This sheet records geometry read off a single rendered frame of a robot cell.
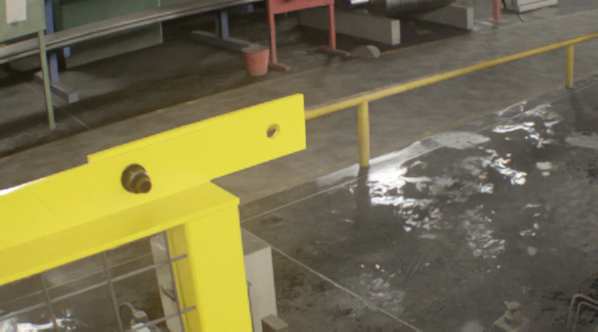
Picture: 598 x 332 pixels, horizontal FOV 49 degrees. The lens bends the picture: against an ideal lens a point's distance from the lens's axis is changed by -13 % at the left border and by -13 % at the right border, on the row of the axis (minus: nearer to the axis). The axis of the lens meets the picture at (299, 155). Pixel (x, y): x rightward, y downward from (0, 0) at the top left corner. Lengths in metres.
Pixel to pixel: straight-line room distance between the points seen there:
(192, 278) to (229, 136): 0.12
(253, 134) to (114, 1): 8.92
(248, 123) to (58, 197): 0.18
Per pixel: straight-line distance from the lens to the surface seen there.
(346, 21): 9.51
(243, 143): 0.63
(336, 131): 6.01
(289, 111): 0.65
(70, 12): 9.30
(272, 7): 7.95
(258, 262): 2.28
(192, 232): 0.57
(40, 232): 0.56
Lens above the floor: 2.04
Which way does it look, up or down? 22 degrees down
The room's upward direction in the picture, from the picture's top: 3 degrees counter-clockwise
